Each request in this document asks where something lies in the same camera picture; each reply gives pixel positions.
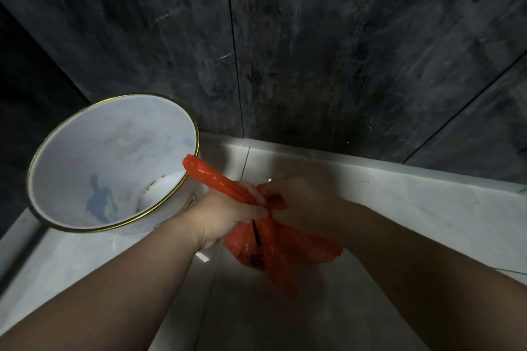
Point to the person's left thumb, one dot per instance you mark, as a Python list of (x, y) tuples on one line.
[(251, 211)]

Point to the person's right forearm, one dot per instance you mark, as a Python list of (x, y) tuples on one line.
[(432, 285)]

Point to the person's left forearm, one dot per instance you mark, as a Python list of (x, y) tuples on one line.
[(99, 293)]

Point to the person's right hand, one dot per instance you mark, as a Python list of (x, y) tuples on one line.
[(300, 202)]

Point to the person's right fingers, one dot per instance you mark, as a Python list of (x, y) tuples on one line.
[(269, 195)]

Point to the red plastic bag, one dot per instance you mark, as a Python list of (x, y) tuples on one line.
[(284, 248)]

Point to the person's left hand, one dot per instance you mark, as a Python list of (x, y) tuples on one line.
[(224, 213)]

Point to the white gold-rimmed waste bin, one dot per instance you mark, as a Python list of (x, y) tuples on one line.
[(103, 157)]

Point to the white paper scrap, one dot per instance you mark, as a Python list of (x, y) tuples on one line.
[(202, 256)]

